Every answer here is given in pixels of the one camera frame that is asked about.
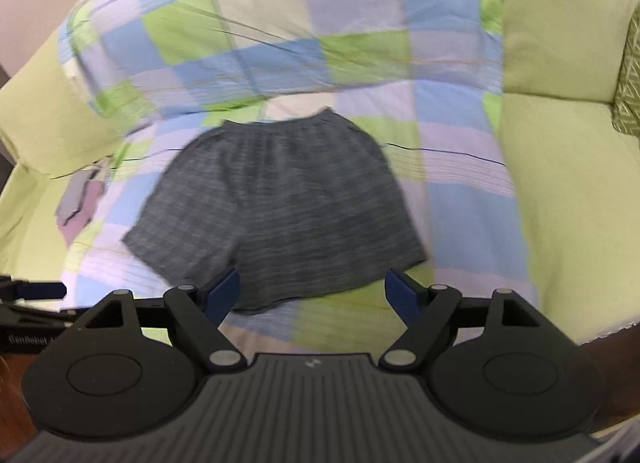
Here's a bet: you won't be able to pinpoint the light grey garment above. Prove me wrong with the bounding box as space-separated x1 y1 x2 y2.
59 168 104 216

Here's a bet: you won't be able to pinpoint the sofa with light green cover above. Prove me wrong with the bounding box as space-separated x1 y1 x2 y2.
0 0 640 346

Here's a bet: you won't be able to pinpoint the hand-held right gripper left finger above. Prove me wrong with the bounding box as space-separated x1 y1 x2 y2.
70 269 246 373

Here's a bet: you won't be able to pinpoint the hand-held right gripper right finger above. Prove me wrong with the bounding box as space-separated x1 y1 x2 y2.
379 269 551 372

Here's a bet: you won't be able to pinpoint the grey plaid shorts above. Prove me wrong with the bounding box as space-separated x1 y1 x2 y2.
121 106 429 315

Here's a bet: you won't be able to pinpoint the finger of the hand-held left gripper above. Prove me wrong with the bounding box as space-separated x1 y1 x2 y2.
0 275 68 302

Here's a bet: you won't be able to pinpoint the green patterned cushion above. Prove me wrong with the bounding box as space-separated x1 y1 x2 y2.
611 7 640 137

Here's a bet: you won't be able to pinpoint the pink garment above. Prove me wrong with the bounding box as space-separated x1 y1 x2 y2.
55 178 109 247

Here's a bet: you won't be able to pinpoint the blue green checked blanket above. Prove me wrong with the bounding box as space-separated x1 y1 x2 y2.
54 0 540 360

